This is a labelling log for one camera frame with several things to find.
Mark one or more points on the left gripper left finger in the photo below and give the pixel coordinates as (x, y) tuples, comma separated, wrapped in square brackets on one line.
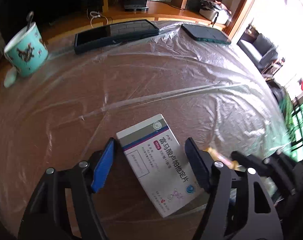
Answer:
[(46, 215)]

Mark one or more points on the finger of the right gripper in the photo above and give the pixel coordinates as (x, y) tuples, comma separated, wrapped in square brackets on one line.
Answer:
[(291, 167), (268, 167)]

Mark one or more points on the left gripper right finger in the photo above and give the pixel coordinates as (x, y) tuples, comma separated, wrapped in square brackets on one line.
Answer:
[(239, 207)]

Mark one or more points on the yellow plastic cup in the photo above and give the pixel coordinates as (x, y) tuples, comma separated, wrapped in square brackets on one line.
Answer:
[(216, 156)]

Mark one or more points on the white medicine box purple stripe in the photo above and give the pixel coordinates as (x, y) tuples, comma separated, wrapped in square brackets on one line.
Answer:
[(160, 164)]

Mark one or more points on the grey armchair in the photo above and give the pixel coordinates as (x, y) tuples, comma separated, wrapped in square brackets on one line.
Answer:
[(261, 51)]

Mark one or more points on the dark tablet far right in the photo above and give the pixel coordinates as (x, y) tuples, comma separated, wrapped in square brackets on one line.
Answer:
[(206, 34)]

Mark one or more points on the teal patterned mug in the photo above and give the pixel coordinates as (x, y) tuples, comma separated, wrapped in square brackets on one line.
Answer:
[(26, 51)]

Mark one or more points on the dark tablet near mug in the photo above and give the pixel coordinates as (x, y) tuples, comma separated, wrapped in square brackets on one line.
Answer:
[(113, 34)]

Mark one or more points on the metal spoon in mug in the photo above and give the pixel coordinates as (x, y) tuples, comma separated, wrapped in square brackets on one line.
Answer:
[(29, 20)]

